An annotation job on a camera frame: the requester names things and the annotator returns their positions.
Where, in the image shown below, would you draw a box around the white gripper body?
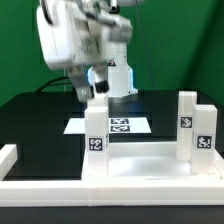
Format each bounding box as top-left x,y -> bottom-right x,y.
36,0 -> 133,70

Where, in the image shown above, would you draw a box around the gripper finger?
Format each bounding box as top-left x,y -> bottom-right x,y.
68,66 -> 94,101
92,62 -> 109,93

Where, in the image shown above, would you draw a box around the white desk top tray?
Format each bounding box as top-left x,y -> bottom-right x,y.
81,142 -> 224,183

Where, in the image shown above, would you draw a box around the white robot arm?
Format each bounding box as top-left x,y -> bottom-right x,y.
36,0 -> 133,102

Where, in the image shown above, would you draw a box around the fiducial marker plate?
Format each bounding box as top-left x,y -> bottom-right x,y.
64,117 -> 151,134

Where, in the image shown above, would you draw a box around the white U-shaped fence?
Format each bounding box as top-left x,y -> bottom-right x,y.
0,144 -> 224,207

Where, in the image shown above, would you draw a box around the black cables on table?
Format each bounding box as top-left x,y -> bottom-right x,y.
34,75 -> 73,93

